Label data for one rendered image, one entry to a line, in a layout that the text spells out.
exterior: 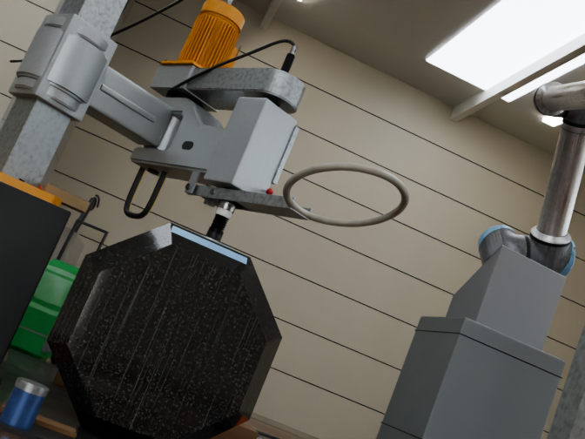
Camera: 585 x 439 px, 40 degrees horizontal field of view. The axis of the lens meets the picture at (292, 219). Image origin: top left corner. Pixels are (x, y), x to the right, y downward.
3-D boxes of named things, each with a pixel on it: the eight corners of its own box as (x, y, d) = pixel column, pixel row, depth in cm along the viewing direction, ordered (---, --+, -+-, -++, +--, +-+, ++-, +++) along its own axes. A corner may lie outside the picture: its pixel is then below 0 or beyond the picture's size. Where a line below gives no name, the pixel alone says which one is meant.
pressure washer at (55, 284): (8, 343, 495) (68, 215, 511) (60, 365, 496) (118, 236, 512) (-9, 342, 461) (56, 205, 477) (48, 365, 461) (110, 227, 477)
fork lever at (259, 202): (180, 190, 367) (184, 180, 368) (210, 207, 380) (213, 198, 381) (284, 205, 318) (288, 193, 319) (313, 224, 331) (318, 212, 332)
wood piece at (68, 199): (43, 193, 351) (48, 183, 352) (39, 194, 360) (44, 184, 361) (85, 212, 359) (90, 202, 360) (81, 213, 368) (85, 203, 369)
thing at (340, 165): (256, 189, 310) (257, 182, 311) (332, 237, 343) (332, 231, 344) (361, 154, 281) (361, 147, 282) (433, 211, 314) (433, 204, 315)
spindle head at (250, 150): (178, 180, 369) (216, 95, 377) (211, 200, 384) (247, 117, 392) (227, 189, 343) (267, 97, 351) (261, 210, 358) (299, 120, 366)
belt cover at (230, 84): (145, 92, 417) (158, 64, 420) (180, 116, 434) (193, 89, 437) (268, 97, 348) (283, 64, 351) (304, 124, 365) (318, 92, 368)
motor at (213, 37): (160, 63, 417) (191, -4, 424) (202, 92, 438) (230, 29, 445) (191, 63, 397) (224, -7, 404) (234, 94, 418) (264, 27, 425)
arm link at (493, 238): (478, 280, 306) (472, 250, 320) (523, 284, 306) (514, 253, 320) (487, 249, 296) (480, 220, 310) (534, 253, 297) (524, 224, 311)
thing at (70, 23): (6, 81, 343) (47, -2, 351) (8, 97, 376) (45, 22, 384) (83, 117, 352) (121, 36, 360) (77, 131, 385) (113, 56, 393)
